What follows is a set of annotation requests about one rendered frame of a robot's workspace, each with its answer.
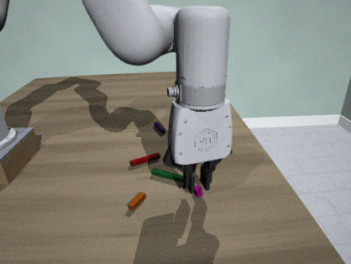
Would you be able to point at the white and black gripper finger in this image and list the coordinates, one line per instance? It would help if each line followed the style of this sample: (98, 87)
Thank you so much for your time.
(206, 172)
(188, 176)

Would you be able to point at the orange rod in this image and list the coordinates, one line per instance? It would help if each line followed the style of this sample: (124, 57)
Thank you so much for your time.
(137, 201)

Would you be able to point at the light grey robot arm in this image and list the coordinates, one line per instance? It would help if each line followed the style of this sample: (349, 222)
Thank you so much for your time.
(138, 33)

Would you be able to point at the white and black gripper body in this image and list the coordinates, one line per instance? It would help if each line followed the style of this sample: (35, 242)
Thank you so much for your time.
(206, 134)

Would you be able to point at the purple rod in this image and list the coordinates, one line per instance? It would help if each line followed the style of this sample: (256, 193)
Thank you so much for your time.
(160, 128)

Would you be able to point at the red rod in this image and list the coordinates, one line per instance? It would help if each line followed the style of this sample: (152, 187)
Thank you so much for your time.
(144, 159)

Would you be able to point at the green rod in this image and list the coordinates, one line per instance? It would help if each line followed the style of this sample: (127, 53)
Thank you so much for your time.
(168, 175)

